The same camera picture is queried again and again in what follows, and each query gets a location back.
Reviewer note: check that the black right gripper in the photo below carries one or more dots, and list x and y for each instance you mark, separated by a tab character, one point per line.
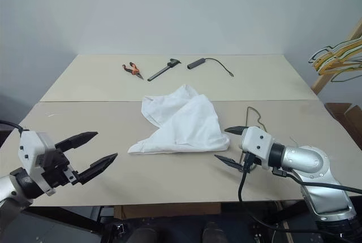
255	160

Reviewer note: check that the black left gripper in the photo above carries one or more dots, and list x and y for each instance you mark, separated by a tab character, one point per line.
58	169

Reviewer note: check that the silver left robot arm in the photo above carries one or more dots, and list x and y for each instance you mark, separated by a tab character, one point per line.
12	189

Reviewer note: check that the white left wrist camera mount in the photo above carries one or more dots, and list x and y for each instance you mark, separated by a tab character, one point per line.
31	147

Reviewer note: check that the black caliper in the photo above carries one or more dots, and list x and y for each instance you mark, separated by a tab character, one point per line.
161	72

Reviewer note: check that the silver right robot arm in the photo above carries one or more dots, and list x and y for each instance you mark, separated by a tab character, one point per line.
311	161

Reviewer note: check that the white cloth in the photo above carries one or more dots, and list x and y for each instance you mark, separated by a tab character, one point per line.
183	124

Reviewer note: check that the cardboard sheet under table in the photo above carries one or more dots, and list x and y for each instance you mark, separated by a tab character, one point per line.
169	210

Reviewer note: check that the wooden rack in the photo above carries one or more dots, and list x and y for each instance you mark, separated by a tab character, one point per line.
322	83

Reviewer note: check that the black metal base frame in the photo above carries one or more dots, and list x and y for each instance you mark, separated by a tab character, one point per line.
56	226

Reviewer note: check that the brown cardboard box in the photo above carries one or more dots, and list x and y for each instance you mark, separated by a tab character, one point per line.
342	113

